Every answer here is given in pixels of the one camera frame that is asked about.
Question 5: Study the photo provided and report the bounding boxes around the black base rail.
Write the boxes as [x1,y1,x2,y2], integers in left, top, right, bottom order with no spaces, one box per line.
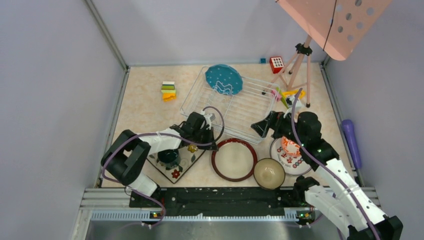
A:
[129,187,310,217]

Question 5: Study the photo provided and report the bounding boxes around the green toy brick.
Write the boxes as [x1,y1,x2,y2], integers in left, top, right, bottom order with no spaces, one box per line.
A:
[276,87,289,109]

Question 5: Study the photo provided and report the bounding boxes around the red white toy block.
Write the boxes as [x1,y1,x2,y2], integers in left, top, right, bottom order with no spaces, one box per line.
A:
[269,56,285,74]

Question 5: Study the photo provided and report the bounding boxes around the yellow toy frame brick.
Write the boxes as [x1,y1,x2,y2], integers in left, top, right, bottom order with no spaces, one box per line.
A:
[280,90,306,99]

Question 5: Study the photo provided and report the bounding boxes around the teal polka dot plate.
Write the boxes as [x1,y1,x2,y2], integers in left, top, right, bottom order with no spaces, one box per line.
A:
[205,64,244,96]

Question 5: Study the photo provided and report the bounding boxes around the pink perforated board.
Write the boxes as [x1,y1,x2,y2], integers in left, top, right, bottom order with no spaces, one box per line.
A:
[276,0,391,61]

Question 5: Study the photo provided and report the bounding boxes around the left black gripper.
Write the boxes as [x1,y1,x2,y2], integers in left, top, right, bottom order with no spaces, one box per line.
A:
[192,126,218,151]

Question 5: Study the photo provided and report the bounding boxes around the stacked colourful toy bricks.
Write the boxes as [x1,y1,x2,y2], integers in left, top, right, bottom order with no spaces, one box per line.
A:
[161,81,177,102]

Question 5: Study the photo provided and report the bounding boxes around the pink toy brick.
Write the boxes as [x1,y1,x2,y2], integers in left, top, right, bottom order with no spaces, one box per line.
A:
[271,89,282,102]

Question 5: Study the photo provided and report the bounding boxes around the orange white patterned bowl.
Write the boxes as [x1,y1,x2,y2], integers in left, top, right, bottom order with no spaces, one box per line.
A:
[281,136,301,158]

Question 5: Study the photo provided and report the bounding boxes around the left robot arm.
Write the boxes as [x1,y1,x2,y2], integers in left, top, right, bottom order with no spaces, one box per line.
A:
[101,111,217,207]

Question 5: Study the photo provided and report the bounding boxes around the red rimmed beige plate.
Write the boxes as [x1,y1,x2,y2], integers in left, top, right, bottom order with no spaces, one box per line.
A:
[210,138,258,182]

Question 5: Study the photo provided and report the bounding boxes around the square floral glass plate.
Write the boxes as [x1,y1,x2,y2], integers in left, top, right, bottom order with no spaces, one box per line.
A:
[146,144,207,184]

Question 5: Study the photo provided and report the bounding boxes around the brown speckled bowl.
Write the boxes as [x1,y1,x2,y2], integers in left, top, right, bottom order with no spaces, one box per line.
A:
[253,158,286,190]

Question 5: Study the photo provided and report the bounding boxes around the pink tripod stand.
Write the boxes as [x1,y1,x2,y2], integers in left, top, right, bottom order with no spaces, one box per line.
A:
[262,35,313,108]

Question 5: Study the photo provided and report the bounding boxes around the purple handled tool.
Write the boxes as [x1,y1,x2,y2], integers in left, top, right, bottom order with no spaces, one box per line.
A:
[341,119,362,169]

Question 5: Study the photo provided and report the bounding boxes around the dark green mug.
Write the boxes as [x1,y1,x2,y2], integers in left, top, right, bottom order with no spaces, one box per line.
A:
[157,149,181,168]

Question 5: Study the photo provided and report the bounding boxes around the white round patterned plate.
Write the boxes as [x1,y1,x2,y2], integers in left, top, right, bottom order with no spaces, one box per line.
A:
[269,138,312,176]

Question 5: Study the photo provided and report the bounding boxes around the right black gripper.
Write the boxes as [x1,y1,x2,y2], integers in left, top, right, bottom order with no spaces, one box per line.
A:
[251,110,306,147]

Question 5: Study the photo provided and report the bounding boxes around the white wire dish rack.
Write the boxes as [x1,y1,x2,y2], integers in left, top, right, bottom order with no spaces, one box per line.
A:
[179,66,279,145]

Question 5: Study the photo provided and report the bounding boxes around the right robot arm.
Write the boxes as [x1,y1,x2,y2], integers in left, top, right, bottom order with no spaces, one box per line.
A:
[251,111,403,240]

